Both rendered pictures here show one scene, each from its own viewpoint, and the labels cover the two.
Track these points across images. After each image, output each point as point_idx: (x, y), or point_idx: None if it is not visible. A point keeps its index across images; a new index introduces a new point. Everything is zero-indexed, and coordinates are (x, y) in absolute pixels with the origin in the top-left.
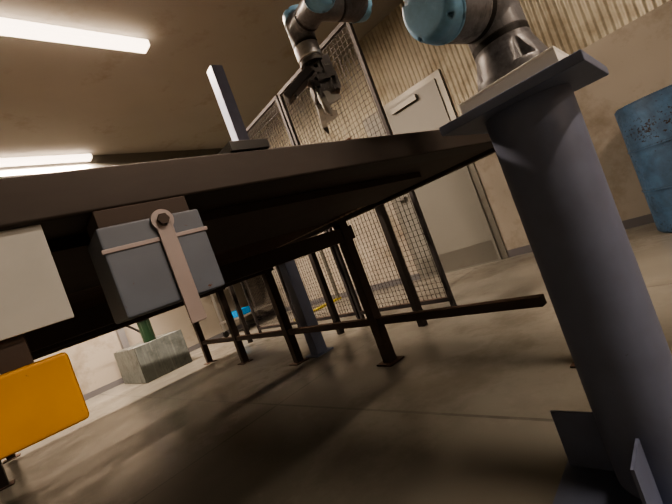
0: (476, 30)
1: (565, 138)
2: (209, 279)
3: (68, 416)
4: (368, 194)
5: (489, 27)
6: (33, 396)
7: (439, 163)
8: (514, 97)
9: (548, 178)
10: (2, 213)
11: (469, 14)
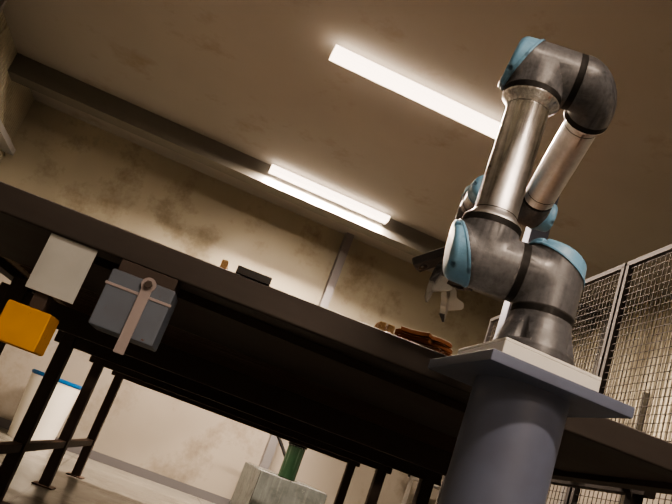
0: (494, 290)
1: (490, 435)
2: (145, 336)
3: (27, 344)
4: (462, 418)
5: (515, 295)
6: (24, 323)
7: (578, 445)
8: (460, 363)
9: (457, 464)
10: (86, 236)
11: (477, 272)
